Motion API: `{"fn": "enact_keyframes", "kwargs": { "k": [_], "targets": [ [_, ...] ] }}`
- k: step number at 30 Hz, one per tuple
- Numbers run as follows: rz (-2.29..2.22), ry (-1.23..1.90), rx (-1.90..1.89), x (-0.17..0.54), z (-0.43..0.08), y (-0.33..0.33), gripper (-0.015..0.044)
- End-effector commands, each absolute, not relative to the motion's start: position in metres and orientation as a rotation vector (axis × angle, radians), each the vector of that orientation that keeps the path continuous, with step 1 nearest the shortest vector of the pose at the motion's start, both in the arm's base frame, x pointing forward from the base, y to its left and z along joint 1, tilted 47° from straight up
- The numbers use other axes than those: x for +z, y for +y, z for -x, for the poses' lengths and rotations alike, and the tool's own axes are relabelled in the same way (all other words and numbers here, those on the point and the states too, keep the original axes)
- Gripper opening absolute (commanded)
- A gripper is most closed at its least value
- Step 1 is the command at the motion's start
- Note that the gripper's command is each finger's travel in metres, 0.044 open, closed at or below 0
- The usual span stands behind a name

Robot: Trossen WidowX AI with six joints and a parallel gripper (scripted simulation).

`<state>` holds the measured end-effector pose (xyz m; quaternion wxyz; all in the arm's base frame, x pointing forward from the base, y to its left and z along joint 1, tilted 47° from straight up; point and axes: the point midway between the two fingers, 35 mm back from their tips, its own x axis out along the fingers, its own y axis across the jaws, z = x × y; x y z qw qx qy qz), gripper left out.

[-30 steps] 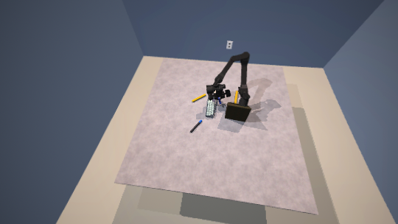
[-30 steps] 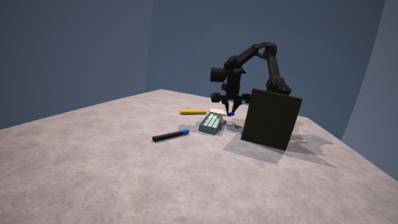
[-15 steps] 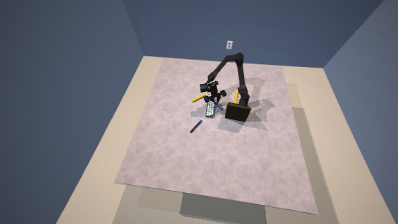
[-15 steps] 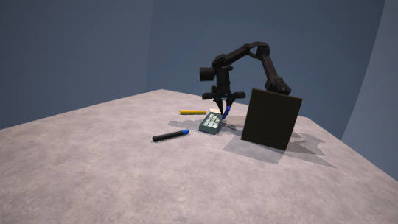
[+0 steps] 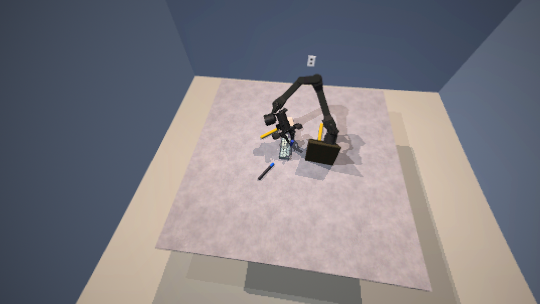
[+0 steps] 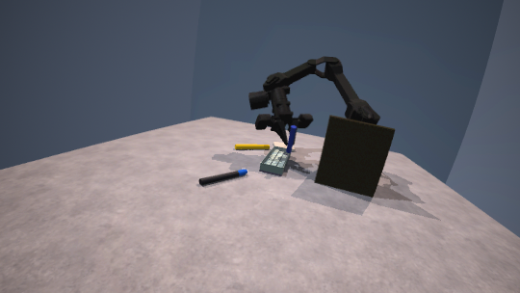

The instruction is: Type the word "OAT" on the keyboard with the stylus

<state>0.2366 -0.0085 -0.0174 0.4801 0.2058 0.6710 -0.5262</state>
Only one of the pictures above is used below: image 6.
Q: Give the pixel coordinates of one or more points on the blue stylus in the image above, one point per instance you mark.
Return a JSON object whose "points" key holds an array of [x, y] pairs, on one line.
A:
{"points": [[291, 139]]}

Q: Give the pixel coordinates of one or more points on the black marker with blue cap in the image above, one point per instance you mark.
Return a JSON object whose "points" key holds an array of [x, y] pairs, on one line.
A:
{"points": [[214, 178]]}

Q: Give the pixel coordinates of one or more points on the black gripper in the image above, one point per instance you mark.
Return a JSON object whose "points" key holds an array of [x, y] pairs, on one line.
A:
{"points": [[282, 116]]}

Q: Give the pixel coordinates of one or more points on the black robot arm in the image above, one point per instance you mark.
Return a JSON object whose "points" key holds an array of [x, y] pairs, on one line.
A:
{"points": [[277, 86]]}

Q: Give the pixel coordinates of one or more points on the keyboard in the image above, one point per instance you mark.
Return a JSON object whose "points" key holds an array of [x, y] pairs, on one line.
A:
{"points": [[275, 161]]}

